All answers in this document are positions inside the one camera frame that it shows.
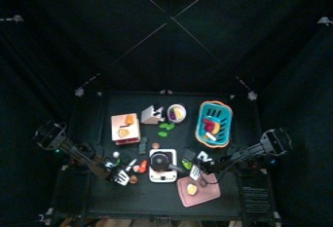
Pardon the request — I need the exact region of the dark green toy vegetable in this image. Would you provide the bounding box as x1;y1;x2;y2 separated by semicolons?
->
138;135;150;155

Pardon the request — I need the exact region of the black labelled panel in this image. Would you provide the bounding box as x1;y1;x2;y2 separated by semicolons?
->
239;171;273;221

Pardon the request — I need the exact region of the grey metal box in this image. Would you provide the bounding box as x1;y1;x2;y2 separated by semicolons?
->
139;104;167;126

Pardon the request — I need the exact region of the white toy paring knife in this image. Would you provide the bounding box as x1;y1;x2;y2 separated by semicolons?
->
124;158;138;172

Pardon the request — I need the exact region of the orange toy carrot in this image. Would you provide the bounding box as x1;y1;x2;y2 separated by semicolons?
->
138;159;150;174

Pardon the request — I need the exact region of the red yellow toy fruit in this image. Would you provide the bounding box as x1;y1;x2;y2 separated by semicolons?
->
203;119;221;135

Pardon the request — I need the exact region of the small square toy block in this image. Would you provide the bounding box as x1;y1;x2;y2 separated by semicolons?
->
181;148;198;163

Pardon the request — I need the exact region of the white toy bowl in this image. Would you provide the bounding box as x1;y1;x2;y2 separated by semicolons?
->
166;103;189;124

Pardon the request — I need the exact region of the black pot lid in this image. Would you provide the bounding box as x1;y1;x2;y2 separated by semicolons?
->
150;152;171;172

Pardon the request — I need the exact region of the thin diagonal frame cord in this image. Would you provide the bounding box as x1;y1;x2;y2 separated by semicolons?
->
120;0;255;94
79;0;230;89

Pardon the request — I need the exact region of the yellow toy food on board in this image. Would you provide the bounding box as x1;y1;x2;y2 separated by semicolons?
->
186;183;199;196

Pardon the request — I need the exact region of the white toy induction stove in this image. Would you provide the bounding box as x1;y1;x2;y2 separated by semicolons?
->
147;148;179;184

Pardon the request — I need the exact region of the pink cutting board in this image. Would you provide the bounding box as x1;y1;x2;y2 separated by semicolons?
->
175;171;222;208

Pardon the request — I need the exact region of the teal basket orange rim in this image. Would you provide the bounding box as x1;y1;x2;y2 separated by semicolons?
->
194;100;234;149

